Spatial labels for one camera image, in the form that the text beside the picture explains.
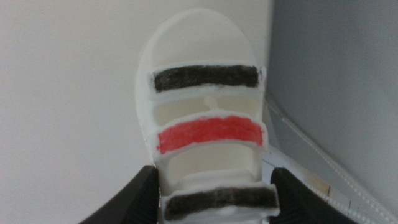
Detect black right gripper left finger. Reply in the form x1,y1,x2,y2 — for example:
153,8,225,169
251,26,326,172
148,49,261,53
78,164,161,224

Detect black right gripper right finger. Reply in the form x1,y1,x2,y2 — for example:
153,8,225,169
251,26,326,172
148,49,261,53
268,167,359,224

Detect white sandal black red straps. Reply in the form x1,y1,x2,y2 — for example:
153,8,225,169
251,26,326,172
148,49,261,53
134,7,281,224

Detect white braided cable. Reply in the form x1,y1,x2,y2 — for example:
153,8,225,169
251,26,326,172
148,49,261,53
266,91,398,223

